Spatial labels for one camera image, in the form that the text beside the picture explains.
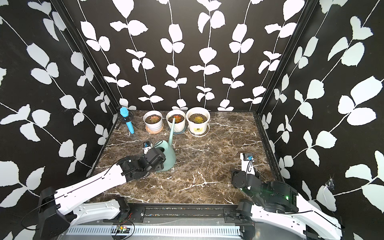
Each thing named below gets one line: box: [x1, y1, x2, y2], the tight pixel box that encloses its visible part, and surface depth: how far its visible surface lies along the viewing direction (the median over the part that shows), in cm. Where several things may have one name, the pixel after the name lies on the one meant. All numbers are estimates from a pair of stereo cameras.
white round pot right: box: [186, 106, 211, 135], surface depth 106 cm
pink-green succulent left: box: [150, 115, 160, 123], surface depth 106 cm
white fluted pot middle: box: [166, 109, 186, 133], surface depth 106 cm
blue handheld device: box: [119, 107, 135, 134], surface depth 93 cm
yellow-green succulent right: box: [193, 116, 204, 124], surface depth 103 cm
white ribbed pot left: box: [143, 110, 163, 132], surface depth 106 cm
